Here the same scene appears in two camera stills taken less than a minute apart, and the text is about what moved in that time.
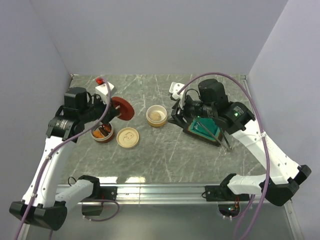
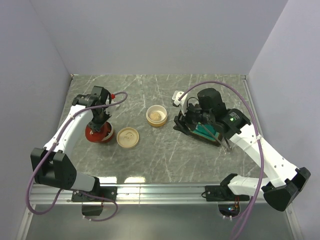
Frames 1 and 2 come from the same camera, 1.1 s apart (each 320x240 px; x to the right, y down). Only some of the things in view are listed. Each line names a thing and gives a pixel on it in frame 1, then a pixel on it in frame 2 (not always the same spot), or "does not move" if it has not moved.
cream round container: [156, 115] does not move
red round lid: [126, 110] to [105, 134]
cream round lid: [127, 137] does not move
